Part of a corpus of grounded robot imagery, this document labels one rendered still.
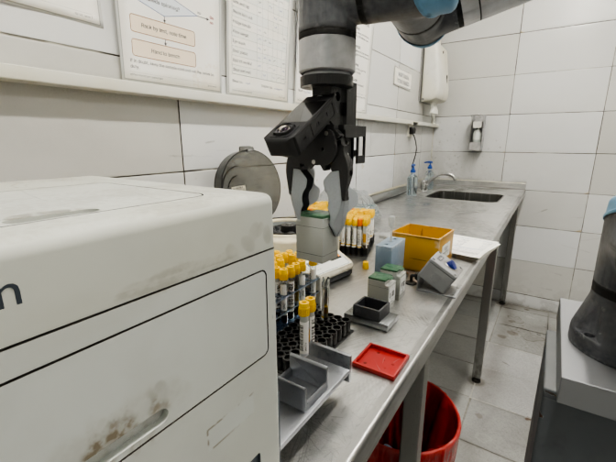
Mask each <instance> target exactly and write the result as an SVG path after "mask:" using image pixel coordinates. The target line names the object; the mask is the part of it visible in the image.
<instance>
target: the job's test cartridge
mask: <svg viewBox="0 0 616 462"><path fill-rule="evenodd" d="M329 220H330V218H326V219H318V218H312V217H306V216H301V219H300V220H296V258H297V259H304V260H308V261H312V262H316V263H320V264H324V263H326V262H327V261H329V260H331V259H335V258H337V251H338V236H337V237H335V236H334V234H333V232H332V230H331V228H330V226H329Z"/></svg>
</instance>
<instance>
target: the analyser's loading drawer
mask: <svg viewBox="0 0 616 462"><path fill-rule="evenodd" d="M351 368H352V355H351V354H348V353H346V352H343V351H340V350H338V349H335V348H332V347H330V346H325V345H323V344H320V343H317V342H314V341H312V340H311V341H310V342H309V355H308V356H307V357H302V356H299V355H296V354H294V353H292V352H291V353H290V367H289V368H288V369H287V370H285V371H284V372H283V373H282V374H281V375H280V376H278V384H279V392H280V451H281V450H282V449H283V448H284V447H285V446H286V445H287V444H288V443H289V442H290V440H291V439H292V438H293V437H294V436H295V435H296V434H297V432H298V431H299V430H300V429H301V428H302V427H303V426H304V424H305V423H306V422H307V421H308V420H309V419H310V418H311V417H312V415H313V414H314V413H315V412H316V411H317V410H318V409H319V407H320V406H321V405H322V404H323V403H324V402H325V401H326V399H327V398H328V397H329V396H330V395H331V394H332V393H333V392H334V390H335V389H336V388H337V387H338V386H339V385H340V384H341V383H342V381H343V380H344V381H346V382H350V381H351Z"/></svg>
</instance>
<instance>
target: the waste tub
mask: <svg viewBox="0 0 616 462"><path fill-rule="evenodd" d="M454 231H455V229H450V228H443V227H436V226H429V225H417V224H410V223H409V224H407V225H404V226H402V227H399V228H397V229H395V230H393V231H392V236H393V237H402V238H405V246H404V260H403V267H404V268H405V269H406V270H410V271H414V272H420V271H421V270H422V268H423V267H424V266H425V264H426V263H427V262H428V261H429V259H430V258H431V257H432V256H433V255H434V254H435V253H436V252H437V251H440V252H441V253H443V254H444V255H445V256H447V257H448V258H449V259H451V256H452V246H453V237H454Z"/></svg>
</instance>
